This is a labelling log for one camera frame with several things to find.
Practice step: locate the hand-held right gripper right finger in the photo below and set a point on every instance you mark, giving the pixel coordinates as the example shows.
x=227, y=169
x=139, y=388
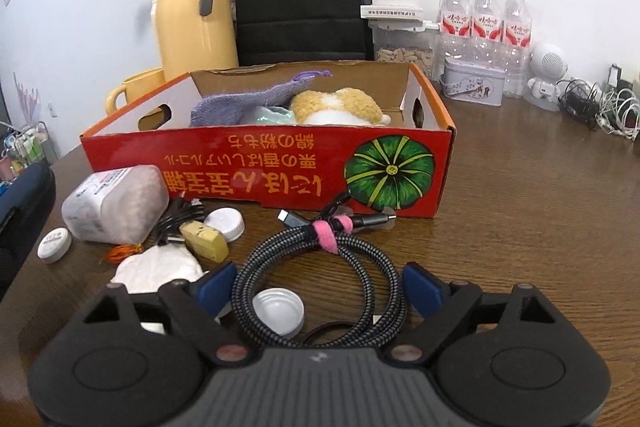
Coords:
x=425, y=289

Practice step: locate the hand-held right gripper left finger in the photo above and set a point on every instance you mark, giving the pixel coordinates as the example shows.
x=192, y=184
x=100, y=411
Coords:
x=217, y=288

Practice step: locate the ribbed white bottle cap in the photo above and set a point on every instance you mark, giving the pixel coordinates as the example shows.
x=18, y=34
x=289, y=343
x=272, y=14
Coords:
x=277, y=307

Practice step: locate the white cloth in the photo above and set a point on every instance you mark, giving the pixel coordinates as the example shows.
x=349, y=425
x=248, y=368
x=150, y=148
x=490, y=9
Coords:
x=155, y=269

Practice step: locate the red cardboard box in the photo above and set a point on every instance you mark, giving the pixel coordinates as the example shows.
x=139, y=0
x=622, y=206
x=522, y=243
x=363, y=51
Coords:
x=250, y=172

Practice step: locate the clear cotton swab pack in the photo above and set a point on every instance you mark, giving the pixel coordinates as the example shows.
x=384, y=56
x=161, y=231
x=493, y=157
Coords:
x=115, y=207

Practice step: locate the iridescent plastic bag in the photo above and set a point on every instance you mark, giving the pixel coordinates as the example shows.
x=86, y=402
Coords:
x=267, y=114

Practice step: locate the purple fabric pouch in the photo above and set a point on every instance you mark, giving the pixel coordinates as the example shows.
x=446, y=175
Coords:
x=235, y=107

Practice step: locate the yellow and white plush toy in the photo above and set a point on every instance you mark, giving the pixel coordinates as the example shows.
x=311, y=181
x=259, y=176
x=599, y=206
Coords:
x=340, y=104

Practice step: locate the dark zip case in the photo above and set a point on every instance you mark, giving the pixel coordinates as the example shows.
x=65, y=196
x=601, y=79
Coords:
x=25, y=207

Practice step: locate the small yellow toy block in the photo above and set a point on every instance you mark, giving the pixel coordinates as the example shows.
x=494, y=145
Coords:
x=205, y=243

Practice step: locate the smooth white lid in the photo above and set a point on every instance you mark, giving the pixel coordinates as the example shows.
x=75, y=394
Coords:
x=227, y=224

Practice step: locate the small orange tassel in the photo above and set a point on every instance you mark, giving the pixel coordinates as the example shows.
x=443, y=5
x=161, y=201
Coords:
x=125, y=252

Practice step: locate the printed tin box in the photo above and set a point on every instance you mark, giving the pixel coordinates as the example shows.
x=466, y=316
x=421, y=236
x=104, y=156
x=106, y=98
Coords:
x=472, y=84

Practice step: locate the yellow mug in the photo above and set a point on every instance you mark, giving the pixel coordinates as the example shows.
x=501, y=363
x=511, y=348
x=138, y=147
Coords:
x=142, y=89

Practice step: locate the clear snack container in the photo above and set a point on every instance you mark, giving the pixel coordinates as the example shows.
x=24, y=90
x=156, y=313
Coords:
x=405, y=57

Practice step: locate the metal storage cart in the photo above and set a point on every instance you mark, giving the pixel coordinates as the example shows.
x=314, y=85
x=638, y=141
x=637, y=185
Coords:
x=27, y=152

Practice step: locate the white robot speaker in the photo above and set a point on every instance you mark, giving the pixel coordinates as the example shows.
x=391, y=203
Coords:
x=547, y=67

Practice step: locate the purple coral decoration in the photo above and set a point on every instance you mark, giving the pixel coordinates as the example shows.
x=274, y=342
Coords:
x=27, y=102

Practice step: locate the yellow thermos jug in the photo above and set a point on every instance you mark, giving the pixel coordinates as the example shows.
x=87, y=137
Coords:
x=195, y=22

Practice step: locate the flat white box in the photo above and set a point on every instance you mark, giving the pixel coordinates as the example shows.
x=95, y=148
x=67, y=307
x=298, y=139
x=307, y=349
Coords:
x=392, y=12

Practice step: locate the black charger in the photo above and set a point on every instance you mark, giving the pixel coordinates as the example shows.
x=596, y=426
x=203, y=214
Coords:
x=617, y=79

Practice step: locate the wall socket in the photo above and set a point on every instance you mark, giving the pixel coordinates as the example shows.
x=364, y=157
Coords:
x=51, y=109

